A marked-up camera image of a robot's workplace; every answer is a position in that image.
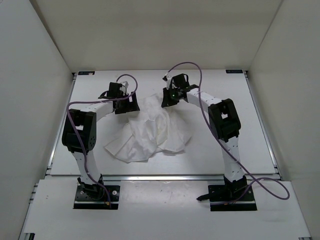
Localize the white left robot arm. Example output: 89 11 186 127
61 81 140 199

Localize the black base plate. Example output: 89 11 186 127
196 185 258 212
73 185 121 210

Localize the corner label sticker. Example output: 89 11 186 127
225 69 243 74
77 71 95 76

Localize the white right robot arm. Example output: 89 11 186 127
161 73 245 200

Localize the left corner label sticker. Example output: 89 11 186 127
77 71 95 76

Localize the white skirt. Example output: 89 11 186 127
104 93 192 163

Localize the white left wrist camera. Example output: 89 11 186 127
120 81 129 92

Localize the right corner label sticker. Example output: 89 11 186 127
225 69 243 74

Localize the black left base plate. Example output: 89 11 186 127
73 185 121 210

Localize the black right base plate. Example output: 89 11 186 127
196 185 258 212

